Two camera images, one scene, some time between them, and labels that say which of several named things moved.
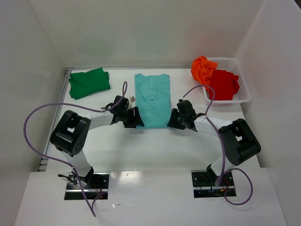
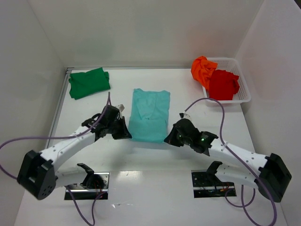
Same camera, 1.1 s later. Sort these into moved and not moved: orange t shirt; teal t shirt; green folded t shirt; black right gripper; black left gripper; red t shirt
Moved: black right gripper; teal t shirt; black left gripper
Not moved: red t shirt; orange t shirt; green folded t shirt
